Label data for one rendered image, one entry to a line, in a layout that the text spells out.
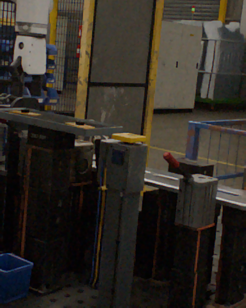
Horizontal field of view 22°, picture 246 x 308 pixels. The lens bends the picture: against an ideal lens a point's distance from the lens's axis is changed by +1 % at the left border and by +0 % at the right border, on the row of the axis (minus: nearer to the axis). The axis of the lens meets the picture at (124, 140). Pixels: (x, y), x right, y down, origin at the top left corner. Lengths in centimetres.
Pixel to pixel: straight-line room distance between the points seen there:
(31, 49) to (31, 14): 9
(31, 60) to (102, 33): 354
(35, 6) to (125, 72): 382
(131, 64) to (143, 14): 45
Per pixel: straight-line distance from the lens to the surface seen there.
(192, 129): 396
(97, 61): 520
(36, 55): 171
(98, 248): 176
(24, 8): 170
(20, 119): 165
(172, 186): 173
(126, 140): 146
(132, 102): 563
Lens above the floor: 136
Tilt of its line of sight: 8 degrees down
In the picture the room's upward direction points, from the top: 5 degrees clockwise
